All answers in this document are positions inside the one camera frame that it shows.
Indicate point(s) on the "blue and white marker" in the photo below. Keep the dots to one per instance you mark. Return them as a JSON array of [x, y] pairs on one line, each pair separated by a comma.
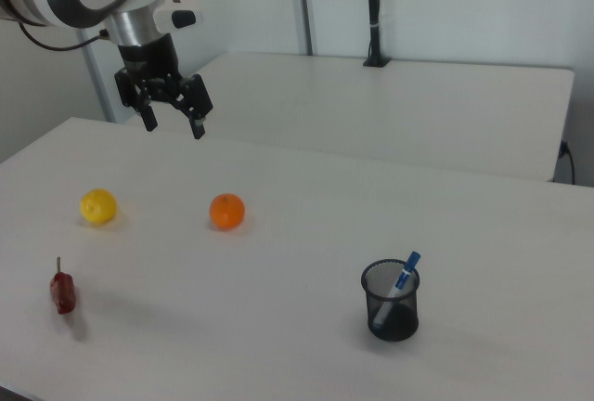
[[408, 264]]

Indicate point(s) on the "black camera stand pole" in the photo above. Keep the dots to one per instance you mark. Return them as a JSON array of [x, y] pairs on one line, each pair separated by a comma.
[[375, 25]]

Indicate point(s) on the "orange mandarin fruit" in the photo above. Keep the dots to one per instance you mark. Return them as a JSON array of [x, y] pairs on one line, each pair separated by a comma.
[[227, 211]]

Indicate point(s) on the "yellow bell pepper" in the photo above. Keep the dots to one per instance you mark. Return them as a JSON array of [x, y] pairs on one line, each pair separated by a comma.
[[98, 206]]

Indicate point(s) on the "black mesh pen cup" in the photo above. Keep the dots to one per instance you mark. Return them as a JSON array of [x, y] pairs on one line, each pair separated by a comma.
[[394, 322]]

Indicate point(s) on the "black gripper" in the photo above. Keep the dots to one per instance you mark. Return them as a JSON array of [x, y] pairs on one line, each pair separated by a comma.
[[148, 62]]

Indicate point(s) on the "grey partition post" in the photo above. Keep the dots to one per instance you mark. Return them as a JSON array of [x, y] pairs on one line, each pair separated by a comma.
[[301, 2]]

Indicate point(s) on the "red chili pepper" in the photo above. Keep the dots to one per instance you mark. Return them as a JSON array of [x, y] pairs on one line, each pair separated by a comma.
[[64, 294]]

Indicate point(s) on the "white side table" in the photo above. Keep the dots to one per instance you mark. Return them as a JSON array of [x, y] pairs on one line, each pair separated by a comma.
[[371, 113]]

